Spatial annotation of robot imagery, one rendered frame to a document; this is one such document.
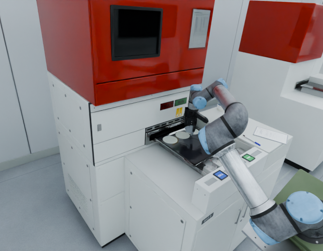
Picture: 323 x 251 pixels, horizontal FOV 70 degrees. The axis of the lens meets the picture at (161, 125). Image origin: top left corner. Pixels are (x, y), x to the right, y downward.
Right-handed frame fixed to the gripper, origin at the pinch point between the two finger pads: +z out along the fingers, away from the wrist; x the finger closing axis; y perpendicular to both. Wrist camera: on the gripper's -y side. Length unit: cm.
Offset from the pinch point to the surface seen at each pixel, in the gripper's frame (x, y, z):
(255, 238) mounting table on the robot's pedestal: 75, -15, 7
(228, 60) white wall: -296, -127, 18
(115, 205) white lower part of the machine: 21, 52, 48
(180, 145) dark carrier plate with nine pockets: 12.9, 10.2, 0.8
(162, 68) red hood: 4, 24, -46
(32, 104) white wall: -93, 149, 26
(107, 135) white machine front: 21, 55, -10
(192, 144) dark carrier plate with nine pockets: 11.3, 2.0, 1.0
